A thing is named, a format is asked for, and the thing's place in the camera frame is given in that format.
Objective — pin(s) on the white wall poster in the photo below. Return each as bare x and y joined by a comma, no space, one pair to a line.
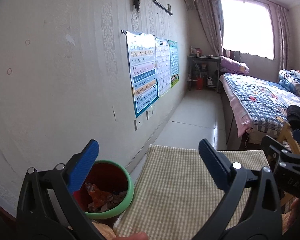
162,67

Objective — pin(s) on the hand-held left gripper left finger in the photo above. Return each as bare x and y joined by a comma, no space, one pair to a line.
83,167

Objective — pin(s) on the person's left hand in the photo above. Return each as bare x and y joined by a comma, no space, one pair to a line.
135,236

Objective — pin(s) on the black garment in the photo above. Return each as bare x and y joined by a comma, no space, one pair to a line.
298,117

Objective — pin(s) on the wooden chair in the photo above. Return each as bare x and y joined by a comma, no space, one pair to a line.
286,132

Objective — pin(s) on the pink bed sheet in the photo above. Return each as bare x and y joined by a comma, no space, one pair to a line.
242,120

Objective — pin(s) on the black side table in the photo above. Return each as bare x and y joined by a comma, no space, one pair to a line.
205,58

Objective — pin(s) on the blue wall poster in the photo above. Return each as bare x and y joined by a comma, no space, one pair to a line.
142,80

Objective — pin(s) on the pink patterned curtain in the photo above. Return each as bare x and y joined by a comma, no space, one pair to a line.
282,35
207,17

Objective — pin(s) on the bright window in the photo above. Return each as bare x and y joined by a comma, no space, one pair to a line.
247,25

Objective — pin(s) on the black wall rail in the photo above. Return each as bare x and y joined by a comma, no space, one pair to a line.
162,7

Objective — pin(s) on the green wall poster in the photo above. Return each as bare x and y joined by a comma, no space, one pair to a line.
174,65

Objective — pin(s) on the plaid patchwork blanket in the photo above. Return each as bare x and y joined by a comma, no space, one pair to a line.
260,97

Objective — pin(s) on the green trash bin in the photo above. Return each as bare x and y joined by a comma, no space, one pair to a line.
125,192

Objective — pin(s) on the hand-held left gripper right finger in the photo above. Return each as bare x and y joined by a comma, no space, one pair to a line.
215,165

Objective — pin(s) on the plaid folded quilt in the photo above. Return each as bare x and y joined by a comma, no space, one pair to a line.
293,82

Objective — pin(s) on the red box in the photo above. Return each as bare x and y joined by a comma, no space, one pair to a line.
199,83

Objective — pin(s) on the white wall outlet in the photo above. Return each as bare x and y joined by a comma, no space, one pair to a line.
149,115
138,125

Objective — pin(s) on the orange wrapper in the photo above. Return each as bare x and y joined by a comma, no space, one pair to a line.
97,196

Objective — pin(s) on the checkered cloth-covered table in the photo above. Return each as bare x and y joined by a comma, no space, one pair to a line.
177,192

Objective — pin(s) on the purple pillow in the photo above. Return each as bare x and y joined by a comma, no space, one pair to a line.
233,65

